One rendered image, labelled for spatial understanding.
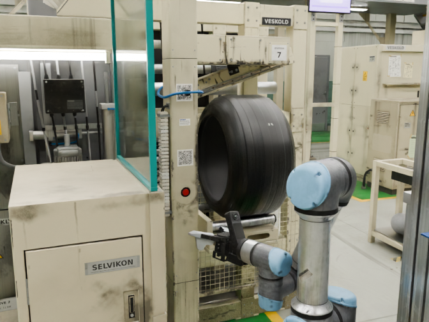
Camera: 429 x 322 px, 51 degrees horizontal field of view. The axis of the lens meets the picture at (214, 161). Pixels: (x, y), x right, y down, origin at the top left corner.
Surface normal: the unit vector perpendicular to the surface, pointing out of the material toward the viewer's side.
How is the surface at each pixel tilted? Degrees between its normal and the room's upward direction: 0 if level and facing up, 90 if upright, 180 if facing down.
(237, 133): 67
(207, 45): 90
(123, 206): 90
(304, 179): 82
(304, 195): 82
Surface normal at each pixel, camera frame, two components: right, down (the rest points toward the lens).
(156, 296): 0.37, 0.18
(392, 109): -0.95, 0.06
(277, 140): 0.34, -0.21
